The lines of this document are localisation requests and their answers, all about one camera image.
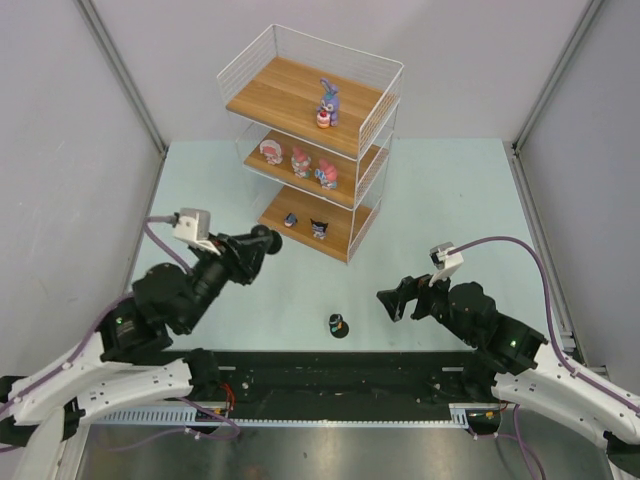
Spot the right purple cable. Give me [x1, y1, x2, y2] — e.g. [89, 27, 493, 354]
[447, 235, 640, 479]

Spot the white pink round figurine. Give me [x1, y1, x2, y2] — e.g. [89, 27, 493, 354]
[259, 139, 283, 165]

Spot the white wire three-tier shelf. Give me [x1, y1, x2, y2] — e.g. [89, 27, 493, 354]
[217, 24, 404, 263]

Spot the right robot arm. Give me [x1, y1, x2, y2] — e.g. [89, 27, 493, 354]
[376, 275, 639, 476]

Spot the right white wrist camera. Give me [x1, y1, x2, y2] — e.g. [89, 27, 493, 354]
[429, 242, 464, 287]

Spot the small blue lying figurine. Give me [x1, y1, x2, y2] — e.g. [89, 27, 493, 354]
[284, 213, 298, 228]

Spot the pink bunny blue bow figurine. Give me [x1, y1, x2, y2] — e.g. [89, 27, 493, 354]
[314, 158, 338, 190]

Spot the purple rabbit figurine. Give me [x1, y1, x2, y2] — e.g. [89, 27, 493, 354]
[316, 78, 340, 129]

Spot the purple cable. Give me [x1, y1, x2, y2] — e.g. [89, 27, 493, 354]
[0, 213, 241, 454]
[447, 235, 640, 479]

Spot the black duck figurine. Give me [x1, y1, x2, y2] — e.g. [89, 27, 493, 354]
[328, 313, 349, 339]
[251, 225, 283, 255]

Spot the pink bunny flower crown figurine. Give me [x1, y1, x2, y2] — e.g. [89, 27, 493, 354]
[291, 146, 311, 179]

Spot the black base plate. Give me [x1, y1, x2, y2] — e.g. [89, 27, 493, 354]
[188, 352, 495, 423]

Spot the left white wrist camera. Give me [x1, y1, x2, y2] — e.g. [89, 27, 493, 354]
[173, 208, 215, 252]

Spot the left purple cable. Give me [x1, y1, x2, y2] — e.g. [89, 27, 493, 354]
[0, 213, 241, 454]

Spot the white slotted cable duct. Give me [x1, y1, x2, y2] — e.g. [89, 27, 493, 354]
[92, 403, 471, 429]

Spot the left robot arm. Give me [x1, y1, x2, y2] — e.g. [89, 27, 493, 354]
[1, 225, 282, 451]

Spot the aluminium frame rail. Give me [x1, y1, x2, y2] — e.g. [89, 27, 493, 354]
[572, 365, 610, 386]

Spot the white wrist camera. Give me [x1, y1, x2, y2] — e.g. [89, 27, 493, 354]
[173, 208, 215, 252]
[429, 242, 464, 287]

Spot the black eared purple figurine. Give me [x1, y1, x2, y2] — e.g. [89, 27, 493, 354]
[310, 219, 329, 240]

